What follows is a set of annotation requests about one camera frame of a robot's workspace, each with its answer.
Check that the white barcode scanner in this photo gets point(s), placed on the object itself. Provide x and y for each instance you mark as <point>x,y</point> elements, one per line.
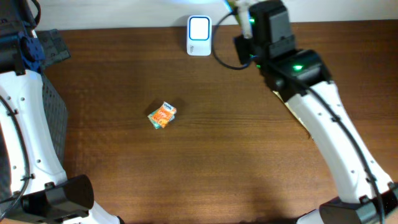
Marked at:
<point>199,34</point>

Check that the grey plastic mesh basket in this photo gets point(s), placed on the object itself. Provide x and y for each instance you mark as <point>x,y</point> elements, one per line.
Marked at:
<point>57,115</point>

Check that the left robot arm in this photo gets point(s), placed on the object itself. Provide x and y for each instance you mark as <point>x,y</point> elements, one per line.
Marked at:
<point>34,184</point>

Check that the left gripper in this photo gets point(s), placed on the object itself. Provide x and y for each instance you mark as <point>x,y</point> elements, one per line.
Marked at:
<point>55,42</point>

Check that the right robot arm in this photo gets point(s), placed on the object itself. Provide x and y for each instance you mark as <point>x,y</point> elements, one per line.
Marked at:
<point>366,193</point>

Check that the teal tissue pack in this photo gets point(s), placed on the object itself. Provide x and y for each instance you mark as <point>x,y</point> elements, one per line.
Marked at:
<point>152,119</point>

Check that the yellow snack bag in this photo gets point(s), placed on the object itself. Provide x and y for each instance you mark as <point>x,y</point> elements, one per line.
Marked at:
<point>293,113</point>

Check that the green juice carton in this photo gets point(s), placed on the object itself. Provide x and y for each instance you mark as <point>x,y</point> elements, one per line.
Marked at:
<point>231,4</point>

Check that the orange tissue pack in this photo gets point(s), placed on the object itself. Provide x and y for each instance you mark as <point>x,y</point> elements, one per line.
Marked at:
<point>163,115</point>

